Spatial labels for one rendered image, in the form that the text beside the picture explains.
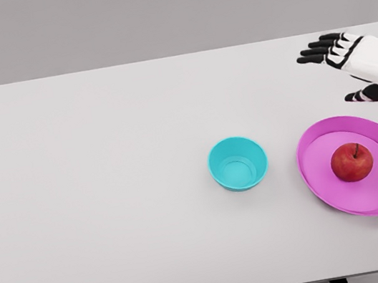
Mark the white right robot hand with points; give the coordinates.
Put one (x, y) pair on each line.
(371, 60)

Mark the red apple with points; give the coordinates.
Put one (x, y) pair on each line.
(351, 162)

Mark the blue bowl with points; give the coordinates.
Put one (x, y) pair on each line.
(239, 169)

